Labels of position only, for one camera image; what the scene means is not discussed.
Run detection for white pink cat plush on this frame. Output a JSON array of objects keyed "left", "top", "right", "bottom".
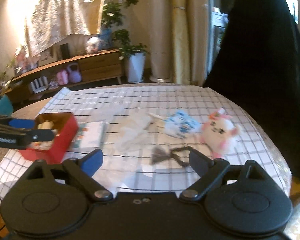
[{"left": 199, "top": 107, "right": 242, "bottom": 159}]

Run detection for pink bag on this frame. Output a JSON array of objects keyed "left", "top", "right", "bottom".
[{"left": 56, "top": 70, "right": 69, "bottom": 85}]

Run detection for small cream plush toy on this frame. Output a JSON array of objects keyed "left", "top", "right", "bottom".
[{"left": 37, "top": 120, "right": 58, "bottom": 136}]

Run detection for beige tower air conditioner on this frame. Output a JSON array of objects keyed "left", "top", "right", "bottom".
[{"left": 149, "top": 0, "right": 177, "bottom": 83}]

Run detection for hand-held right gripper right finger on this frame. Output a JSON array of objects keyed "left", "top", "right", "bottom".
[{"left": 179, "top": 150, "right": 268, "bottom": 202}]

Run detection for white router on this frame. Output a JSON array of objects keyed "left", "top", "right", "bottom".
[{"left": 29, "top": 77, "right": 50, "bottom": 92}]

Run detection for blue printed face mask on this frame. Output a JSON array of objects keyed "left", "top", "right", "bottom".
[{"left": 164, "top": 109, "right": 202, "bottom": 139}]

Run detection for white plush on sideboard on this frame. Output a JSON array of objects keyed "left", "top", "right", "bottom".
[{"left": 86, "top": 37, "right": 101, "bottom": 54}]

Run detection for purple kettlebell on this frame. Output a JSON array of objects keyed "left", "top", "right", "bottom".
[{"left": 66, "top": 63, "right": 82, "bottom": 83}]

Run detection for green potted plant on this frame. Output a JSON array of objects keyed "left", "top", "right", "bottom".
[{"left": 112, "top": 29, "right": 149, "bottom": 59}]

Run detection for black speaker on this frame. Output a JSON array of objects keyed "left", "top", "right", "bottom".
[{"left": 60, "top": 43, "right": 71, "bottom": 59}]

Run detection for tall green plant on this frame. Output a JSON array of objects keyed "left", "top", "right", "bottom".
[{"left": 101, "top": 0, "right": 143, "bottom": 36}]

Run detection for white planter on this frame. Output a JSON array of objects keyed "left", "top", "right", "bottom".
[{"left": 124, "top": 52, "right": 147, "bottom": 83}]

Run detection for red box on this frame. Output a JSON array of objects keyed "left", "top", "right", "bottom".
[{"left": 19, "top": 112, "right": 79, "bottom": 163}]

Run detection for white checked tablecloth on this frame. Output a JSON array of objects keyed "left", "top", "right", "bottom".
[{"left": 0, "top": 84, "right": 292, "bottom": 205}]

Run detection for teal cushion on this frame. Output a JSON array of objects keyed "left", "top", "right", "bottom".
[{"left": 0, "top": 94, "right": 14, "bottom": 117}]

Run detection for clear plastic bag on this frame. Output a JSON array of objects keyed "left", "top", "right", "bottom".
[{"left": 112, "top": 110, "right": 163, "bottom": 155}]

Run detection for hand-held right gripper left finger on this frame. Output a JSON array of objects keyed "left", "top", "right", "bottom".
[{"left": 26, "top": 148, "right": 113, "bottom": 202}]

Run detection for beige hanging cloth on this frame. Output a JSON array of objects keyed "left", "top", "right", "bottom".
[{"left": 24, "top": 0, "right": 108, "bottom": 57}]

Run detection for wooden sideboard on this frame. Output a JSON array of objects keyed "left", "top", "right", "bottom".
[{"left": 5, "top": 49, "right": 125, "bottom": 102}]

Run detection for dark bead bracelet with tassel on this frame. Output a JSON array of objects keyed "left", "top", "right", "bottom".
[{"left": 150, "top": 146, "right": 198, "bottom": 167}]

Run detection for blue box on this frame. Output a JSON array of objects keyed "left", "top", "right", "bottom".
[{"left": 100, "top": 28, "right": 113, "bottom": 48}]

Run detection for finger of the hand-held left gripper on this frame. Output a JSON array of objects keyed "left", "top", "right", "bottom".
[
  {"left": 0, "top": 115, "right": 37, "bottom": 130},
  {"left": 27, "top": 129, "right": 56, "bottom": 144}
]

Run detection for beige curtain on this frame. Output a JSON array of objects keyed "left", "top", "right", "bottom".
[{"left": 170, "top": 0, "right": 211, "bottom": 86}]

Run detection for picture frame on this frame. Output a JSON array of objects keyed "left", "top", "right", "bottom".
[{"left": 38, "top": 46, "right": 58, "bottom": 66}]

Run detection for glass door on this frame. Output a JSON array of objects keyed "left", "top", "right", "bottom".
[{"left": 207, "top": 0, "right": 238, "bottom": 63}]

